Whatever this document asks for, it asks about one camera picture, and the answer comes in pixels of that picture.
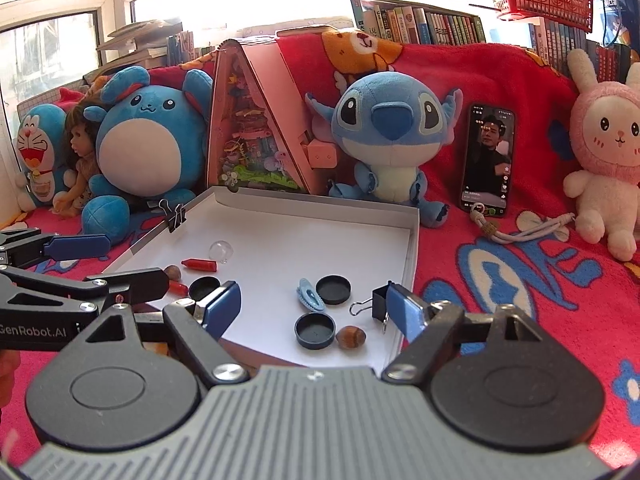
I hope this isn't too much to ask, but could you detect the large black binder clip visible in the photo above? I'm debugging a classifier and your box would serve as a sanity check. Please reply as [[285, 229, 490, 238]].
[[349, 284, 396, 333]]

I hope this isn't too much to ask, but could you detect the blue hair clip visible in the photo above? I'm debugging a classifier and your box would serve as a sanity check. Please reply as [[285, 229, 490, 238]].
[[296, 278, 326, 311]]

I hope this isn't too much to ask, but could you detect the row of books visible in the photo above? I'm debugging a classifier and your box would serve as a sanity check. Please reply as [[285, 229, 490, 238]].
[[348, 0, 640, 81]]

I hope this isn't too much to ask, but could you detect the pink bunny plush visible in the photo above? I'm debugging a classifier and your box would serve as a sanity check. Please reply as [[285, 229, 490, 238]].
[[563, 49, 640, 262]]

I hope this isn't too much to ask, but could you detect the black smartphone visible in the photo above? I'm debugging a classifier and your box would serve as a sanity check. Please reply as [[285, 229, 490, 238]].
[[460, 102, 516, 218]]

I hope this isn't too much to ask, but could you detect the stack of flat papers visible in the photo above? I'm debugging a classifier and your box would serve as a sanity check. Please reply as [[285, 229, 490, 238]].
[[95, 19, 183, 63]]

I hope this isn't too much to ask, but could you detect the white cardboard box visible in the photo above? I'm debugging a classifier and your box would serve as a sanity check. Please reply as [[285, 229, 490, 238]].
[[100, 185, 421, 368]]

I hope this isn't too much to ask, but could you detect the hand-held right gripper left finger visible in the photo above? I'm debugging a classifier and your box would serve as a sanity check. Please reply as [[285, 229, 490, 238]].
[[62, 280, 251, 386]]

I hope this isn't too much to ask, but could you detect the blue alien plush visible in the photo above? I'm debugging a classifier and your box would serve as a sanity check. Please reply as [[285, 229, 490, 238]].
[[305, 71, 463, 228]]

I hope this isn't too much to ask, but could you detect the pink triangular dollhouse box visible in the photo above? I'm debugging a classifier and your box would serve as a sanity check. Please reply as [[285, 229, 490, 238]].
[[204, 37, 341, 196]]

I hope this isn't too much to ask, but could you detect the black round lid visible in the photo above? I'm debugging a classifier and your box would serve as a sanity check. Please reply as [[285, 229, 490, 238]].
[[316, 275, 352, 305], [294, 312, 335, 351], [187, 276, 221, 301]]

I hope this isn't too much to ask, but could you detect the beige phone lanyard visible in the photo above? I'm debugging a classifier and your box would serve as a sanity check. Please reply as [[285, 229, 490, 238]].
[[470, 203, 576, 246]]

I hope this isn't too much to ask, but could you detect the round blue mouse plush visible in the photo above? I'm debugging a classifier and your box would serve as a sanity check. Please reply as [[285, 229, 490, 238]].
[[81, 66, 215, 246]]

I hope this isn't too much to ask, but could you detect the red blanket orange bear print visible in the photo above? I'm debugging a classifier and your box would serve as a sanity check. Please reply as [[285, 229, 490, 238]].
[[60, 30, 581, 221]]

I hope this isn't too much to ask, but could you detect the brown acorn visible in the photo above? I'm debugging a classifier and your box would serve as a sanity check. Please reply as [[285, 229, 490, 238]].
[[335, 326, 367, 352]]

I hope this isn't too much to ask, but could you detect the blue cat robot plush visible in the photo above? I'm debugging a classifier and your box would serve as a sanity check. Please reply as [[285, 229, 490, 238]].
[[15, 102, 76, 211]]

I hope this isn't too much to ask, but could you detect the brown haired doll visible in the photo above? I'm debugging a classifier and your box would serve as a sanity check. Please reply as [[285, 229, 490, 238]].
[[52, 92, 108, 217]]

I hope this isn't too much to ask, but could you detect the clear plastic dome capsule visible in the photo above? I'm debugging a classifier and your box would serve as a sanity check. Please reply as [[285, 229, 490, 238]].
[[209, 241, 236, 266]]

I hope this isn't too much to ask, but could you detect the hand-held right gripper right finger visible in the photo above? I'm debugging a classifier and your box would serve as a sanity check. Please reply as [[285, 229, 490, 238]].
[[380, 282, 556, 386]]

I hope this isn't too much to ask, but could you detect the red cartoon printed blanket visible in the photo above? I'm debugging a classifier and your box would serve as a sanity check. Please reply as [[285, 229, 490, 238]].
[[0, 200, 640, 461]]

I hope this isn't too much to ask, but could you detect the blue bag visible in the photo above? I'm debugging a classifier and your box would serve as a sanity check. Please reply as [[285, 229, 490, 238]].
[[587, 0, 640, 48]]

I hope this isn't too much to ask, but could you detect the small black binder clip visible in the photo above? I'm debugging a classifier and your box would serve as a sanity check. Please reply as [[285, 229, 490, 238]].
[[159, 199, 188, 234]]

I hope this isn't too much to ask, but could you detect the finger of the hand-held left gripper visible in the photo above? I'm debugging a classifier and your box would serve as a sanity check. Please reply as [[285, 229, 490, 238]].
[[0, 266, 171, 313], [0, 228, 112, 268]]

